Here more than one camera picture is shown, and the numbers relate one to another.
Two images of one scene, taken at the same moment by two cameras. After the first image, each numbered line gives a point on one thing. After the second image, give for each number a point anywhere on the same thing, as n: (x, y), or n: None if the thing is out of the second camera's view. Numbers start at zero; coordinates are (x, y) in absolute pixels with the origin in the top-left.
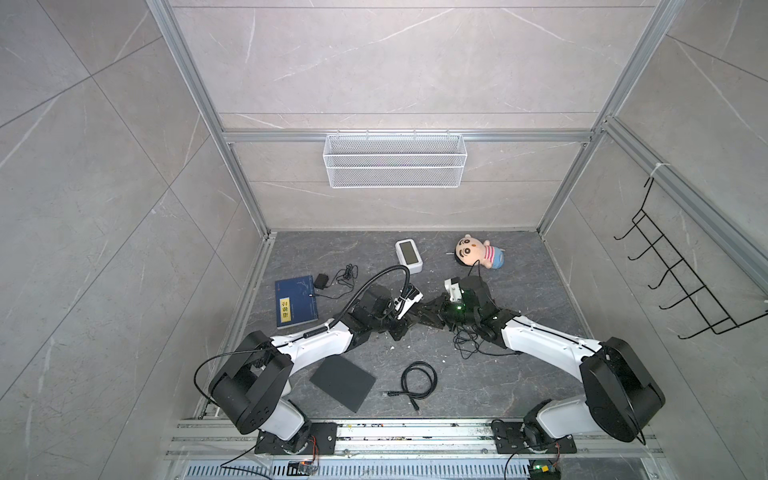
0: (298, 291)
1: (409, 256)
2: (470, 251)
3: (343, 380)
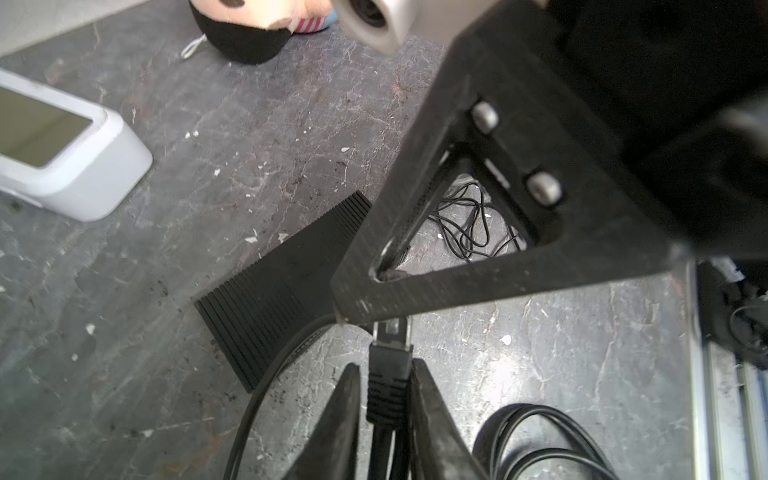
0: None
1: (64, 154)
2: (250, 32)
3: None
